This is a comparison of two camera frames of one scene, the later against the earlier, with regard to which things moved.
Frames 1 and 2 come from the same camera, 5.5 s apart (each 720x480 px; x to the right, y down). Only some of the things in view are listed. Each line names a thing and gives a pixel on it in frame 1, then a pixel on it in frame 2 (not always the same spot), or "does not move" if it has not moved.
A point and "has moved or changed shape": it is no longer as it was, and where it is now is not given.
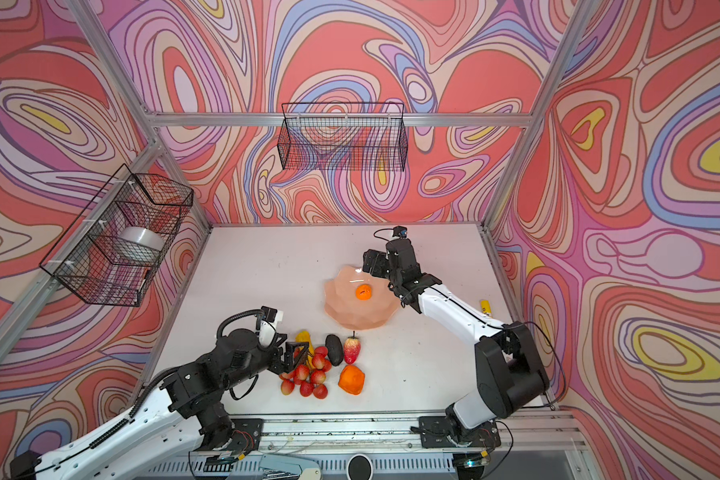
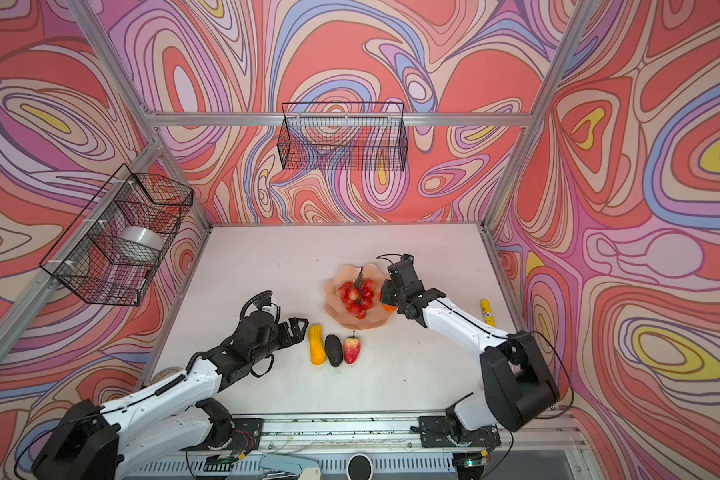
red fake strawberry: (352, 348) does not move
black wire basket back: (343, 136) does not move
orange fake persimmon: (351, 380) → (386, 307)
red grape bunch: (312, 380) → (358, 295)
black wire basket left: (107, 255) does not move
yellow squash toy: (305, 337) has moved or changed shape
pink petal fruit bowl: (345, 309) does not move
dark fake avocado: (335, 349) does not move
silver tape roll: (142, 241) does not move
